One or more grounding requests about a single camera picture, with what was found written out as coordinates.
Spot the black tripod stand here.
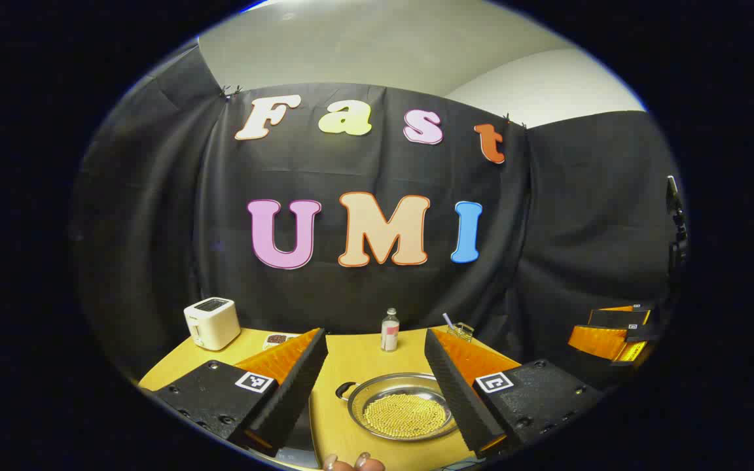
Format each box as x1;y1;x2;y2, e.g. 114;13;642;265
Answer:
666;175;689;288

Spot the white toaster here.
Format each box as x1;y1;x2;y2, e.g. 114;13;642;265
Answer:
183;297;242;351

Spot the stainless steel pot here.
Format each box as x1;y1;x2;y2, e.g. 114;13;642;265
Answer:
336;372;461;442

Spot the clear bottle pink label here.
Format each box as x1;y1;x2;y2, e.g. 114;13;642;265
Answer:
380;307;401;353

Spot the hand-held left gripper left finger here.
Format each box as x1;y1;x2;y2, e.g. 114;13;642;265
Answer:
153;327;329;459

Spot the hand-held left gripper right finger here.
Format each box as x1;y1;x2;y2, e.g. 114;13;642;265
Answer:
424;328;603;459

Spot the pile of yellow soybeans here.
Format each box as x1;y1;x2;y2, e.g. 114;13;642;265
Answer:
363;394;450;439

